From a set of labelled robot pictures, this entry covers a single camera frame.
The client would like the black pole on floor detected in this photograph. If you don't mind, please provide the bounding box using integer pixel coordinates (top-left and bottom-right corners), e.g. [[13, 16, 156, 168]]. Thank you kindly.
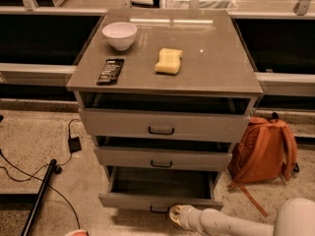
[[21, 159, 57, 236]]

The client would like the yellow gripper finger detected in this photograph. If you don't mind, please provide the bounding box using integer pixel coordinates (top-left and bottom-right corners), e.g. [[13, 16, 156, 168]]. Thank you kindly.
[[169, 205, 185, 222]]

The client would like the yellow sponge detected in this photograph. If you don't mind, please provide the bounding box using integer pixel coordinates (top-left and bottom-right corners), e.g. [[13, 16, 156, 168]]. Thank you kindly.
[[155, 48, 183, 75]]

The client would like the white bowl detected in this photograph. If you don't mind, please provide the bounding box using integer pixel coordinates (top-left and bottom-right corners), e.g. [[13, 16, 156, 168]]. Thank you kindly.
[[102, 22, 138, 50]]

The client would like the grey top drawer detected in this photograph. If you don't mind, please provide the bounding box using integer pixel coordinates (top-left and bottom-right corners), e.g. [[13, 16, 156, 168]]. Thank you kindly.
[[79, 93, 249, 143]]

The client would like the black cable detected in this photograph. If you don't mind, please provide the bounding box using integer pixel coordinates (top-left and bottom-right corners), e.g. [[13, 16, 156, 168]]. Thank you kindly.
[[0, 118, 82, 230]]

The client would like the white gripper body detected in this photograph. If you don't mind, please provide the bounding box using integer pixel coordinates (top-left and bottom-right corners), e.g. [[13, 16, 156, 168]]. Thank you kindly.
[[179, 206, 203, 231]]

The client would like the grey drawer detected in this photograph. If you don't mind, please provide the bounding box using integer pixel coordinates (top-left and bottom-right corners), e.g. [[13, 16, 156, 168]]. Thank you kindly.
[[94, 137, 230, 172], [79, 93, 249, 143], [99, 166, 222, 213]]

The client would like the orange object at bottom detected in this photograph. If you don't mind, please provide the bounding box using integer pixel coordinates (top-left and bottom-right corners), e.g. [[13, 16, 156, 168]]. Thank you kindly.
[[64, 229, 89, 236]]

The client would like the grey drawer cabinet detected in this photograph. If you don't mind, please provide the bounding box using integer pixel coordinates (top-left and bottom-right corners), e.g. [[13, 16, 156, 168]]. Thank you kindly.
[[66, 8, 264, 195]]

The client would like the orange backpack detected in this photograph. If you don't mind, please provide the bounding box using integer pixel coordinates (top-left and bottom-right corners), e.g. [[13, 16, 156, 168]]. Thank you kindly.
[[228, 112, 299, 217]]

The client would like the black power adapter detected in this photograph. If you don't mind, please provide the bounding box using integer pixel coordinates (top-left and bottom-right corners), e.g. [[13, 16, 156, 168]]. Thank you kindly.
[[68, 137, 82, 153]]

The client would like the grey bottom drawer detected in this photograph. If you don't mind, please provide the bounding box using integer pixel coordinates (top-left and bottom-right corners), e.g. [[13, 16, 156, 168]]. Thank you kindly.
[[99, 166, 222, 213]]

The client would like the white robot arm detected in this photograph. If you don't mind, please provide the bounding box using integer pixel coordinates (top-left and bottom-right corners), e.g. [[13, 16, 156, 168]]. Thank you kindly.
[[169, 198, 315, 236]]

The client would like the grey middle drawer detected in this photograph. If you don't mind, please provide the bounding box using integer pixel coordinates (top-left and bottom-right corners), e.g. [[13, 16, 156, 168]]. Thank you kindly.
[[94, 137, 230, 172]]

